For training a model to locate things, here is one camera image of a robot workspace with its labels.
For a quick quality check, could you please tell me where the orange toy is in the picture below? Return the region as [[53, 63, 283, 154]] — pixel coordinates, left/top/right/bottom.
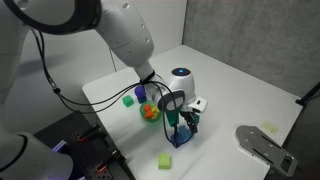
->
[[143, 104, 156, 120]]

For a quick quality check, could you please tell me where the green cube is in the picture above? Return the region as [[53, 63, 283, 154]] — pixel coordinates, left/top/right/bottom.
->
[[122, 94, 135, 108]]

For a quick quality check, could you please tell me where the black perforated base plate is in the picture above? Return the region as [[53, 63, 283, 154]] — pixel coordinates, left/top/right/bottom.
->
[[33, 109, 136, 180]]

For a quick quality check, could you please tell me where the blue cube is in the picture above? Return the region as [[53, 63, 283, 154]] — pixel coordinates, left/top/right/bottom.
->
[[169, 132, 185, 149]]

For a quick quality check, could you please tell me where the green bowl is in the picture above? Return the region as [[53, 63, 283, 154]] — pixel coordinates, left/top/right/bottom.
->
[[139, 100, 164, 124]]

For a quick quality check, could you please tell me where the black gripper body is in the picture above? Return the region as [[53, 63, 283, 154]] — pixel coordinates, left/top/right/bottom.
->
[[179, 111, 198, 126]]

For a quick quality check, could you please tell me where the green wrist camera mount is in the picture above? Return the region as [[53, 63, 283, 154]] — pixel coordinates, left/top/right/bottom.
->
[[164, 107, 182, 128]]

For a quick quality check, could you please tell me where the yellow toy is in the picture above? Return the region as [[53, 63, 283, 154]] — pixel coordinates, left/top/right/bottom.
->
[[151, 102, 162, 120]]

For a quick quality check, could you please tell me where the grey metal mounting plate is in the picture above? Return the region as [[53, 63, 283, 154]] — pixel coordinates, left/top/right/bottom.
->
[[235, 124, 298, 178]]

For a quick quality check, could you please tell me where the purple cylinder block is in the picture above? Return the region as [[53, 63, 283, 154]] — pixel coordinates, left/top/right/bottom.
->
[[134, 85, 147, 98]]

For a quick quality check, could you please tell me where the yellow sticky note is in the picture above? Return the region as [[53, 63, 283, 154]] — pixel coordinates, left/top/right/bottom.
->
[[261, 121, 280, 135]]

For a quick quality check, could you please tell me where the lime green block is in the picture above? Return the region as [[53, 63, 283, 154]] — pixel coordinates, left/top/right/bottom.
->
[[157, 152, 172, 170]]

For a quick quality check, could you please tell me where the black clamp orange handle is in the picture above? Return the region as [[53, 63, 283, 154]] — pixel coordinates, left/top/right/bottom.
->
[[76, 122, 102, 144], [95, 149, 128, 174]]

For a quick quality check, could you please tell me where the black stand pole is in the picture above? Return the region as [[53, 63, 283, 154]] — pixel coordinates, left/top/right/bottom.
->
[[295, 81, 320, 107]]

